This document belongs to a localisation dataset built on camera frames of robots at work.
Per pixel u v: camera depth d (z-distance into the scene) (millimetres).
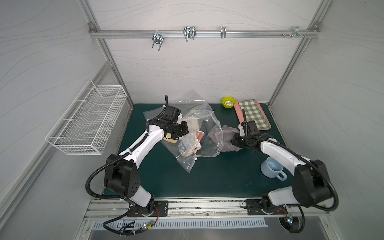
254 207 734
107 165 404
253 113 1148
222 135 803
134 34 766
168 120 650
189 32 765
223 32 782
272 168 782
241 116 1150
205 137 923
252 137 669
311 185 425
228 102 1185
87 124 689
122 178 426
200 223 702
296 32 765
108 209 748
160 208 737
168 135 774
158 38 800
